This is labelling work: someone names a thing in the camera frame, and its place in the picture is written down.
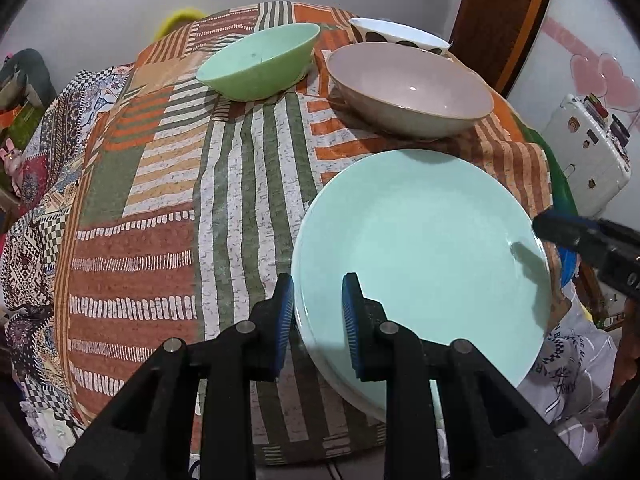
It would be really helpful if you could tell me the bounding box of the grey plush toy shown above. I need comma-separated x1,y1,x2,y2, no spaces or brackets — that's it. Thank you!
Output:
0,49,56,112

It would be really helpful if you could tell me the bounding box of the yellow chair back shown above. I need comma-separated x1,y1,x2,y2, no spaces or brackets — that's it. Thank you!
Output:
153,8,207,42

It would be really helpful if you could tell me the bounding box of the pink bowl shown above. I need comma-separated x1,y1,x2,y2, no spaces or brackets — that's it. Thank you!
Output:
326,42,494,139

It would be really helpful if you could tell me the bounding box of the striped patchwork tablecloth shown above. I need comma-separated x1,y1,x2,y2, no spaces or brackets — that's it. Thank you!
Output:
53,1,551,466

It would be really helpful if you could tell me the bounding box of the mint green plate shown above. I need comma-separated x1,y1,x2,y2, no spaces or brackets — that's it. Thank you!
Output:
292,150,551,420

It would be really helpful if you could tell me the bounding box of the brown wooden door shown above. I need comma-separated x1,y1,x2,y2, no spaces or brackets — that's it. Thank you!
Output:
450,0,550,96

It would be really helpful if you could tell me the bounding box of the green bowl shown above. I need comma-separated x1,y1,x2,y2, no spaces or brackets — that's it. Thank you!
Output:
196,23,321,102

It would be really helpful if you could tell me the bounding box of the patterned checkered blanket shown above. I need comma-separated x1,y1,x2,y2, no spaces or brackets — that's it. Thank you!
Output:
1,65,134,464

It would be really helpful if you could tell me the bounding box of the white bowl with dots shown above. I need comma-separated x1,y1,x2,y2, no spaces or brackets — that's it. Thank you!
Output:
348,18,450,55

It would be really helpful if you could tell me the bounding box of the pink rabbit toy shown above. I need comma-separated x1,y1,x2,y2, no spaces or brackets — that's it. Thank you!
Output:
0,138,24,198

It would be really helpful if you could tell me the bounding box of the white suitcase with stickers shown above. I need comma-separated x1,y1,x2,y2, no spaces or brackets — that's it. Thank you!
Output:
541,94,631,218

